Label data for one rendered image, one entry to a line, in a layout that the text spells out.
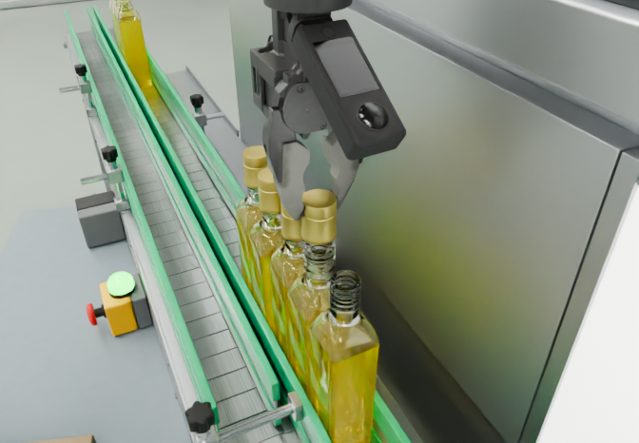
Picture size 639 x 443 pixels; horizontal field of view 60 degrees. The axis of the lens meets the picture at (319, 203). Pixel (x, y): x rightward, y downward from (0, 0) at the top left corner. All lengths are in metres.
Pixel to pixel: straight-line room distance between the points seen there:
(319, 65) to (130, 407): 0.67
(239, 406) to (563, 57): 0.55
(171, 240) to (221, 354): 0.29
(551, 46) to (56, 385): 0.87
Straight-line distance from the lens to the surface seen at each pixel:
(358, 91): 0.42
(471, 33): 0.50
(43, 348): 1.09
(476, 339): 0.60
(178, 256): 0.98
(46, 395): 1.02
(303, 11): 0.44
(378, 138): 0.41
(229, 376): 0.79
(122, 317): 1.03
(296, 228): 0.59
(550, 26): 0.44
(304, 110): 0.47
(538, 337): 0.52
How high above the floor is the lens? 1.49
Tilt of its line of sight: 34 degrees down
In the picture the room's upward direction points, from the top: straight up
